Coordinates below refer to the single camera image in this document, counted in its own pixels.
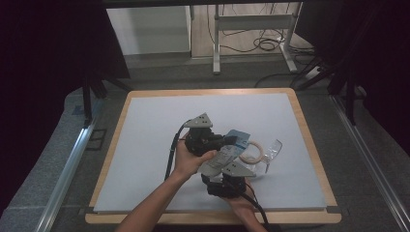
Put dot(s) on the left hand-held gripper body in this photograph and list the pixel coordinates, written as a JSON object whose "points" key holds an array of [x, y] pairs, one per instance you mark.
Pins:
{"points": [[199, 141]]}

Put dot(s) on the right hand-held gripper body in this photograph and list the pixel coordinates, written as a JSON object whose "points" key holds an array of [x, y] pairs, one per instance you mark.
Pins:
{"points": [[225, 187]]}

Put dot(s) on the white and blue refill pouch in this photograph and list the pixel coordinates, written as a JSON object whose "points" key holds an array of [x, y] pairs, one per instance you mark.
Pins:
{"points": [[225, 156]]}

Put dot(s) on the person's right hand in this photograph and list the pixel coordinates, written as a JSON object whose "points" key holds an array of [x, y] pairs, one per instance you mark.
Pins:
{"points": [[245, 203]]}

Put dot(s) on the person's left hand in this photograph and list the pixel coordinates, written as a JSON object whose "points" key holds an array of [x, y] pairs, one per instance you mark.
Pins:
{"points": [[187, 164]]}

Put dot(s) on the white table mat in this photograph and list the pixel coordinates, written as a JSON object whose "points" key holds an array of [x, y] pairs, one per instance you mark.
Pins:
{"points": [[145, 129]]}

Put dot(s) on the black tripod stand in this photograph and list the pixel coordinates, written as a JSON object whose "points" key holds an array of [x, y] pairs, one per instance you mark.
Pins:
{"points": [[349, 96], [87, 100]]}

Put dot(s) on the white panel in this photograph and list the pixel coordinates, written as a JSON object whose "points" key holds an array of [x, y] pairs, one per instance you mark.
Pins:
{"points": [[148, 29]]}

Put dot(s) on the black curtain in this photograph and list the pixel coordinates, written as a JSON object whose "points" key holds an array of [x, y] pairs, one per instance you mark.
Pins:
{"points": [[42, 64], [380, 58]]}

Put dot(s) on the black floor bracket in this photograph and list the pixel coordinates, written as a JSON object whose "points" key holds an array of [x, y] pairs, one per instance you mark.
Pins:
{"points": [[96, 139]]}

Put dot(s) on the white metal desk frame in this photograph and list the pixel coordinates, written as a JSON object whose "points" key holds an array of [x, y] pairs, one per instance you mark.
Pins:
{"points": [[254, 22]]}

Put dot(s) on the aluminium rail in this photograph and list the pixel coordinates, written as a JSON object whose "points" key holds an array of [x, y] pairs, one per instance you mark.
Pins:
{"points": [[370, 161], [64, 180]]}

